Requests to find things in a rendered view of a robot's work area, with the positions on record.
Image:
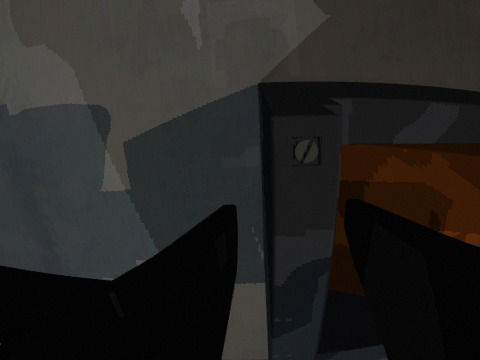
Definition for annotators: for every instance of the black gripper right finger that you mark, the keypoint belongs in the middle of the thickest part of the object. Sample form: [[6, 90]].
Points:
[[423, 287]]

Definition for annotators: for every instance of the grey tray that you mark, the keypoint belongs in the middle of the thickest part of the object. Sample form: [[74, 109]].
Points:
[[302, 128]]

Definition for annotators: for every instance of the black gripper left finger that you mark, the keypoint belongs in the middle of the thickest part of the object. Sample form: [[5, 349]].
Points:
[[174, 306]]

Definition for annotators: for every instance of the orange l-shaped part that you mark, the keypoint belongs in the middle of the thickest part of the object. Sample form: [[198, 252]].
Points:
[[435, 185]]

